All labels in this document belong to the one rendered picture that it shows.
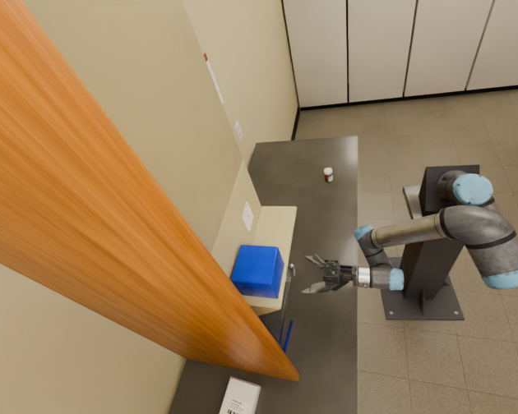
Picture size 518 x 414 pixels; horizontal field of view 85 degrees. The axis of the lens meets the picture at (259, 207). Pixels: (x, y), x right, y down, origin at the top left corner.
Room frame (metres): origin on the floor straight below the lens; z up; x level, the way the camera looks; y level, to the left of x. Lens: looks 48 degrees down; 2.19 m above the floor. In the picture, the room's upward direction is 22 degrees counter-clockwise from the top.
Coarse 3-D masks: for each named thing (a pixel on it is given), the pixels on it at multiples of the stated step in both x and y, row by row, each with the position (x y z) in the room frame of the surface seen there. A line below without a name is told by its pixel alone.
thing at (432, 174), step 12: (432, 168) 0.77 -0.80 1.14; (444, 168) 0.75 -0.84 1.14; (456, 168) 0.72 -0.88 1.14; (468, 168) 0.70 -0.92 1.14; (432, 180) 0.74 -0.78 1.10; (420, 192) 0.77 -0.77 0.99; (432, 192) 0.70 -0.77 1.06; (420, 204) 0.73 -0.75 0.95; (432, 204) 0.66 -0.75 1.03; (444, 204) 0.64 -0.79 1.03
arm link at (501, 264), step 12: (492, 204) 0.48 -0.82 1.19; (504, 240) 0.25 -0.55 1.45; (516, 240) 0.25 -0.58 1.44; (480, 252) 0.26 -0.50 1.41; (492, 252) 0.24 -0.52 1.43; (504, 252) 0.23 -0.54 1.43; (516, 252) 0.22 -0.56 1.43; (480, 264) 0.24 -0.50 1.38; (492, 264) 0.22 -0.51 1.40; (504, 264) 0.21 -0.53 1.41; (516, 264) 0.20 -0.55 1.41; (492, 276) 0.21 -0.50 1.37; (504, 276) 0.19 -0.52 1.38; (516, 276) 0.18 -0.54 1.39; (504, 288) 0.17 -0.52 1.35
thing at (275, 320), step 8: (288, 272) 0.59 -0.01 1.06; (288, 280) 0.57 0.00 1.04; (288, 288) 0.55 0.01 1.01; (288, 296) 0.53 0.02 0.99; (272, 312) 0.40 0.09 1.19; (280, 312) 0.44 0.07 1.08; (264, 320) 0.35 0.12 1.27; (272, 320) 0.38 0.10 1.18; (280, 320) 0.41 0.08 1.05; (272, 328) 0.36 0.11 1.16; (280, 328) 0.40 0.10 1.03; (280, 336) 0.37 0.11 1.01
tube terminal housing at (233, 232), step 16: (240, 176) 0.57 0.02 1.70; (240, 192) 0.54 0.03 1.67; (240, 208) 0.51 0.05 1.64; (256, 208) 0.58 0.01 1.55; (224, 224) 0.43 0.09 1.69; (240, 224) 0.48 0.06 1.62; (256, 224) 0.54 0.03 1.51; (224, 240) 0.41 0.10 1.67; (240, 240) 0.45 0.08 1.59; (224, 256) 0.38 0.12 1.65; (224, 272) 0.36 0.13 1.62
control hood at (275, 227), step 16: (272, 208) 0.58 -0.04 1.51; (288, 208) 0.56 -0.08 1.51; (272, 224) 0.52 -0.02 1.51; (288, 224) 0.50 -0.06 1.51; (256, 240) 0.49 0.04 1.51; (272, 240) 0.47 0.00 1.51; (288, 240) 0.45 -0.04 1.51; (288, 256) 0.40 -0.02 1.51; (256, 304) 0.31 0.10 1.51; (272, 304) 0.29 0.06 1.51
